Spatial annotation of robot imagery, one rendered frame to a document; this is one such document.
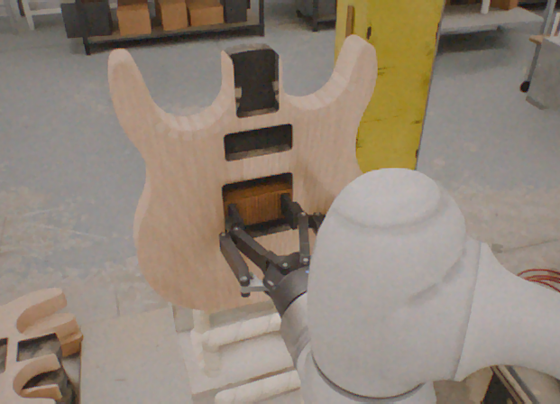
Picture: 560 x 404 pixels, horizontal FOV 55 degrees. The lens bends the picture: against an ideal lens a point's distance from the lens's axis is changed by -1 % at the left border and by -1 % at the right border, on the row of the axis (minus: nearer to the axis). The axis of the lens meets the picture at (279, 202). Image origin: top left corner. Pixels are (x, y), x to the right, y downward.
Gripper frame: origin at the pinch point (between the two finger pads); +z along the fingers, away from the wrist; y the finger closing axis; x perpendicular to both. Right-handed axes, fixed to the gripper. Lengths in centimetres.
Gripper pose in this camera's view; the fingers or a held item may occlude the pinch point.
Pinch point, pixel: (260, 209)
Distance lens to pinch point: 74.8
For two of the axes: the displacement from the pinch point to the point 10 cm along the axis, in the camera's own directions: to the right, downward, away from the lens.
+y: 9.4, -2.0, 2.7
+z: -3.3, -5.4, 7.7
